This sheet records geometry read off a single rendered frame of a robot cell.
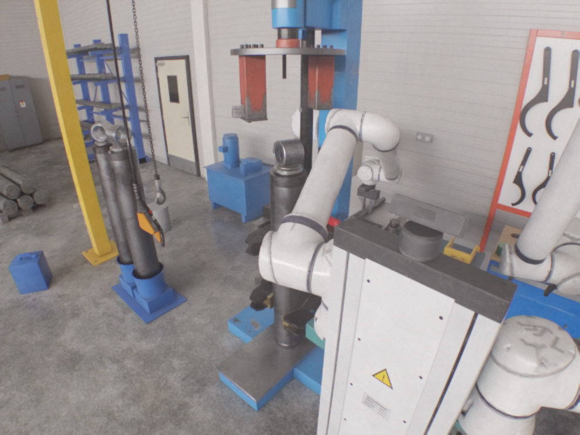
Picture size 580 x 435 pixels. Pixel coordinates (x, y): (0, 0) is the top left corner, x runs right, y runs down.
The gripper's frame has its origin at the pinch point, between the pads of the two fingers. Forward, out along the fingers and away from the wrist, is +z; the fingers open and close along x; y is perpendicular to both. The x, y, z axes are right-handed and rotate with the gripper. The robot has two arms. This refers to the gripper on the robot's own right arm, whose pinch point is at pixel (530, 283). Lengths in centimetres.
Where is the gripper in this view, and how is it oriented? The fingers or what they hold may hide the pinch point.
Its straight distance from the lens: 140.4
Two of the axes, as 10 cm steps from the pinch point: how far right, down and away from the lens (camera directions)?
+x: 8.0, 3.7, -4.7
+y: -5.7, 6.8, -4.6
